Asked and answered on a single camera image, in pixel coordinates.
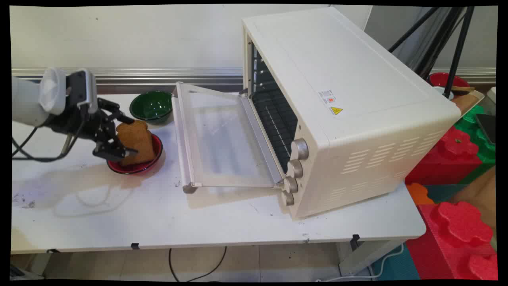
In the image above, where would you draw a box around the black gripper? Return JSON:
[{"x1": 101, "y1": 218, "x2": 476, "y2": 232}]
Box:
[{"x1": 45, "y1": 97, "x2": 138, "y2": 161}]

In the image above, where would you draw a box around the brown toast slice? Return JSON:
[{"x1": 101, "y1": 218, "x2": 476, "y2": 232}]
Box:
[{"x1": 116, "y1": 120, "x2": 156, "y2": 166}]

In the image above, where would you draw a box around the green bowl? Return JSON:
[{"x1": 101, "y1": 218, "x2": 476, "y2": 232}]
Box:
[{"x1": 129, "y1": 91, "x2": 173, "y2": 121}]

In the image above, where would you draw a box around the glass oven door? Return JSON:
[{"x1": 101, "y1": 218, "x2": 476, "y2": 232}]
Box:
[{"x1": 171, "y1": 82, "x2": 286, "y2": 194}]

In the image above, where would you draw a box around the cream toaster oven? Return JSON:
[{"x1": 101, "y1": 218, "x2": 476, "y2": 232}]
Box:
[{"x1": 242, "y1": 6, "x2": 462, "y2": 221}]

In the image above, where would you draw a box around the orange foam piece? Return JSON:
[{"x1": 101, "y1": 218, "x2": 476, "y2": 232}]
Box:
[{"x1": 406, "y1": 182, "x2": 435, "y2": 206}]

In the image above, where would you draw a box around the red and white bowl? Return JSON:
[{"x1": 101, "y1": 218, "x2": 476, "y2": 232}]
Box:
[{"x1": 429, "y1": 72, "x2": 461, "y2": 100}]

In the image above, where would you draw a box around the large red foam block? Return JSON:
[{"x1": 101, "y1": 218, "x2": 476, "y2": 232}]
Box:
[{"x1": 406, "y1": 201, "x2": 498, "y2": 280}]

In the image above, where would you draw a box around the green foam block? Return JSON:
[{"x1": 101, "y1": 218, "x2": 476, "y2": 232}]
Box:
[{"x1": 454, "y1": 105, "x2": 496, "y2": 185}]

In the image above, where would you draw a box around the black tablet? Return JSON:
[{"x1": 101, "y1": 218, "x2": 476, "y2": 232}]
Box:
[{"x1": 475, "y1": 113, "x2": 496, "y2": 146}]

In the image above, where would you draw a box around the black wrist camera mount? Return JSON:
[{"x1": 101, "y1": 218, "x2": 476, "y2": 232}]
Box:
[{"x1": 65, "y1": 68, "x2": 98, "y2": 115}]

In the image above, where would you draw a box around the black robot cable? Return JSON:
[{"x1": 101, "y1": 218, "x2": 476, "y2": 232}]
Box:
[{"x1": 12, "y1": 104, "x2": 89, "y2": 162}]

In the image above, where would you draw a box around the black floor cable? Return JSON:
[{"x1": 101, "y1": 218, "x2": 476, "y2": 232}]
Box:
[{"x1": 168, "y1": 246, "x2": 227, "y2": 282}]

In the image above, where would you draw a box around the white floor cable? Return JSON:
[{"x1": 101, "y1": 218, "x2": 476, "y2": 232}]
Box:
[{"x1": 316, "y1": 243, "x2": 404, "y2": 282}]

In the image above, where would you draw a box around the black camera tripod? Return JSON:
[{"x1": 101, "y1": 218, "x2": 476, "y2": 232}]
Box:
[{"x1": 388, "y1": 6, "x2": 475, "y2": 99}]

